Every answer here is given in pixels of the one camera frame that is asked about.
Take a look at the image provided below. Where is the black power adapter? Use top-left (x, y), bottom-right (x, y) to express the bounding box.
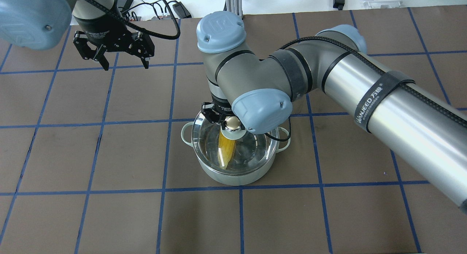
top-left (173, 2), bottom-right (192, 19)

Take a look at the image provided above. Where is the white electric cooking pot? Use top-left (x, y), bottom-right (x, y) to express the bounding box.
top-left (181, 113), bottom-right (291, 186)

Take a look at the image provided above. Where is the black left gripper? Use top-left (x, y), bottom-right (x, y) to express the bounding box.
top-left (73, 22), bottom-right (155, 71)

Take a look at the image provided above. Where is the clear plastic box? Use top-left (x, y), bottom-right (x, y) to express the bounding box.
top-left (363, 1), bottom-right (403, 9)

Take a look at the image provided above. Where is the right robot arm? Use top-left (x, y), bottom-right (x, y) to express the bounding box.
top-left (196, 11), bottom-right (467, 212)

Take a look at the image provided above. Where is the yellow corn cob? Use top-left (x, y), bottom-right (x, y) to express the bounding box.
top-left (217, 132), bottom-right (236, 170)

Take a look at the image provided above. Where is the aluminium frame post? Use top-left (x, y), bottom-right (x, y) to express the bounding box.
top-left (223, 0), bottom-right (243, 19)

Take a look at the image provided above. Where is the brown paper table cover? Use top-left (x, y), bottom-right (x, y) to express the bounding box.
top-left (0, 19), bottom-right (467, 254)

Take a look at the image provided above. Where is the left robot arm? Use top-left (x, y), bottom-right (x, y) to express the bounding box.
top-left (0, 0), bottom-right (155, 70)

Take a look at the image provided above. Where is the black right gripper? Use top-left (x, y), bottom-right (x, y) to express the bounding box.
top-left (201, 101), bottom-right (234, 124)

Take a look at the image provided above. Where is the glass pot lid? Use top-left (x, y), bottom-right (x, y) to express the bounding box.
top-left (191, 113), bottom-right (278, 176)

